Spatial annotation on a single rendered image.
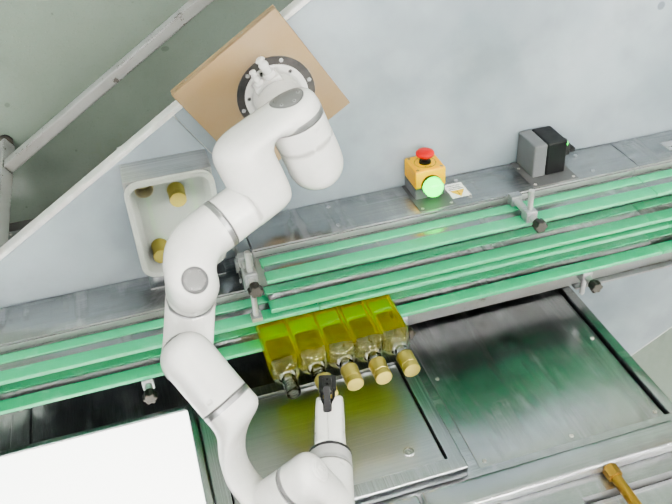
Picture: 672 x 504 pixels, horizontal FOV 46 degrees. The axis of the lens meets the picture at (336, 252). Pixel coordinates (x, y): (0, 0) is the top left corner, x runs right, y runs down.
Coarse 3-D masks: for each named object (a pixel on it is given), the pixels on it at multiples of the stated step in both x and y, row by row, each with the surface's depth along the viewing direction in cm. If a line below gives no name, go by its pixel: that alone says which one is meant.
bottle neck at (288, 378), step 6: (288, 372) 152; (282, 378) 152; (288, 378) 151; (294, 378) 151; (288, 384) 150; (294, 384) 149; (288, 390) 149; (294, 390) 151; (300, 390) 150; (288, 396) 149; (294, 396) 150
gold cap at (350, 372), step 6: (342, 366) 152; (348, 366) 152; (354, 366) 152; (342, 372) 152; (348, 372) 151; (354, 372) 150; (348, 378) 150; (354, 378) 149; (360, 378) 150; (348, 384) 149; (354, 384) 150; (360, 384) 150; (354, 390) 151
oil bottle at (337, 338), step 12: (312, 312) 164; (324, 312) 163; (336, 312) 163; (324, 324) 160; (336, 324) 160; (324, 336) 158; (336, 336) 157; (348, 336) 157; (336, 348) 155; (348, 348) 155; (336, 360) 155
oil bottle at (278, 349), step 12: (264, 324) 162; (276, 324) 162; (264, 336) 159; (276, 336) 159; (288, 336) 158; (264, 348) 157; (276, 348) 156; (288, 348) 156; (276, 360) 153; (288, 360) 153; (276, 372) 152
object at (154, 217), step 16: (176, 176) 151; (192, 176) 152; (208, 176) 153; (128, 192) 150; (160, 192) 160; (192, 192) 162; (208, 192) 158; (128, 208) 152; (144, 208) 161; (160, 208) 162; (176, 208) 163; (192, 208) 164; (144, 224) 163; (160, 224) 164; (176, 224) 165; (144, 240) 162; (144, 256) 159; (224, 256) 164; (144, 272) 161; (160, 272) 162
